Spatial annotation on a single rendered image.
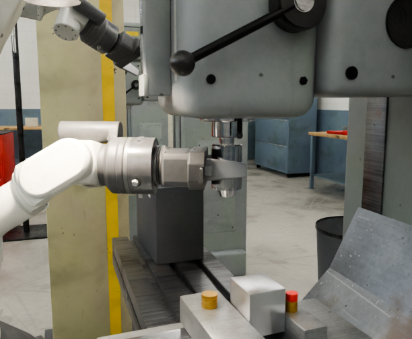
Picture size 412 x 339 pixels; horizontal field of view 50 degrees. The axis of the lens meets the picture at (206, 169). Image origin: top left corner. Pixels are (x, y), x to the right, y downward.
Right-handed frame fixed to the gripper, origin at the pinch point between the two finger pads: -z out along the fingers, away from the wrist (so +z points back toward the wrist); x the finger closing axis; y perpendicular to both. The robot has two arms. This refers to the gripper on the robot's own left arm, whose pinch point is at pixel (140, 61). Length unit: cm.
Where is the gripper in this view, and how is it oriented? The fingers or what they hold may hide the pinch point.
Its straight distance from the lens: 136.6
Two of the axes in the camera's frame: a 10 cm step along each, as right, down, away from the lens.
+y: 1.1, -8.9, 4.4
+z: -7.0, -3.8, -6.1
